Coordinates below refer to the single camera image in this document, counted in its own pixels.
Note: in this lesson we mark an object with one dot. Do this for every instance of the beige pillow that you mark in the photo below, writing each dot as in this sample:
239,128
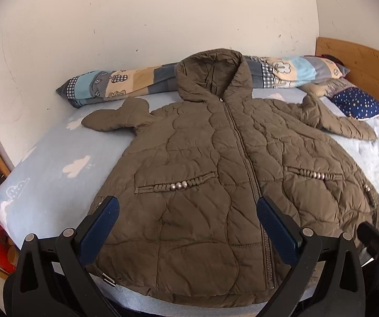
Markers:
311,89

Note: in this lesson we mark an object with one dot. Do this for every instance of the wooden headboard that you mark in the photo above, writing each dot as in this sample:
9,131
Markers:
368,62

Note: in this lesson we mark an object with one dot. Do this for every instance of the brown quilted blanket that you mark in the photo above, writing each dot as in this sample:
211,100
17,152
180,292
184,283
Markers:
192,158

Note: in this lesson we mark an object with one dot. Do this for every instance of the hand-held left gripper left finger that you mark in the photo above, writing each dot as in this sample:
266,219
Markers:
105,219

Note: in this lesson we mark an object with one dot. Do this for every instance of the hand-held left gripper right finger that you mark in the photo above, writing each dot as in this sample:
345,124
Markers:
275,226

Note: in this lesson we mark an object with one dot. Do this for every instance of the grey printed pillow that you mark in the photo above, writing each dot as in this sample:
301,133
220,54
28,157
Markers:
339,86

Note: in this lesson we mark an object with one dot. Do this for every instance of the navy star print pillow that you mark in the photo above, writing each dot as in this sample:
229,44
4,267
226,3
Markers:
358,104

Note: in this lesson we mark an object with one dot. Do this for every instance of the dark red cloth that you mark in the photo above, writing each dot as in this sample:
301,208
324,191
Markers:
331,58

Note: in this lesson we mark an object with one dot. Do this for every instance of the patchwork cartoon long pillow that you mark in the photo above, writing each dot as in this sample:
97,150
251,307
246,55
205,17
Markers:
126,82

